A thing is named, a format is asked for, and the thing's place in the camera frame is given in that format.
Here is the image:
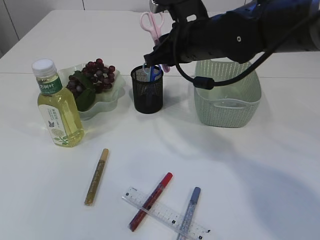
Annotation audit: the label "gold glitter pen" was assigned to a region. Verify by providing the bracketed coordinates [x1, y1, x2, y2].
[84, 148, 109, 206]

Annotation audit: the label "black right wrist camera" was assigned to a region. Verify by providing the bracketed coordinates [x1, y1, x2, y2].
[149, 0, 209, 24]

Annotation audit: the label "green plastic woven basket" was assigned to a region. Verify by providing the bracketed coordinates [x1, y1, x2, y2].
[194, 58, 262, 128]

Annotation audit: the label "red glitter pen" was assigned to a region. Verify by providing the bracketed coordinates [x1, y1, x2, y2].
[128, 172, 173, 232]

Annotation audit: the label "pale green wavy glass plate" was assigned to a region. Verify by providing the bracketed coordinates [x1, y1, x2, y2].
[57, 63, 126, 121]

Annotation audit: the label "yellow tea bottle green label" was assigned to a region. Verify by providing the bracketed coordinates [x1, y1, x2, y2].
[32, 58, 85, 148]

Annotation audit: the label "pink scissors purple sheath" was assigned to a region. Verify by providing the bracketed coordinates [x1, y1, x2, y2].
[139, 10, 171, 73]

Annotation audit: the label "purple artificial grape bunch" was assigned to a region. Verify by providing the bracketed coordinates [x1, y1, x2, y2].
[66, 58, 116, 112]

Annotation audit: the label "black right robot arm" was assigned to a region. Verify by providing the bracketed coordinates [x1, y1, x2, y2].
[144, 0, 320, 66]

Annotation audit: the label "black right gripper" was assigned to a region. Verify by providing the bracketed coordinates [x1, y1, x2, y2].
[143, 22, 195, 67]

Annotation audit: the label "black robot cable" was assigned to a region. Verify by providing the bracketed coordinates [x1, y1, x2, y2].
[172, 9, 320, 90]

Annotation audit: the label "black mesh pen holder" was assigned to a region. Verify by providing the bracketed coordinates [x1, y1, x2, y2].
[130, 65, 164, 114]

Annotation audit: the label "blue scissors with sheath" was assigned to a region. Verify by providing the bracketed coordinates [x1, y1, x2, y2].
[142, 63, 162, 82]

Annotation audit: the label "clear plastic ruler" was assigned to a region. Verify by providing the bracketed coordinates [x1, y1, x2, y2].
[122, 187, 211, 240]

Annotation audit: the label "clear plastic sheet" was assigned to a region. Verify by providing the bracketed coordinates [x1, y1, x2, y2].
[214, 99, 246, 109]

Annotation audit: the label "blue glitter pen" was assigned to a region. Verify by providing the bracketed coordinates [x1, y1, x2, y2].
[177, 187, 201, 240]

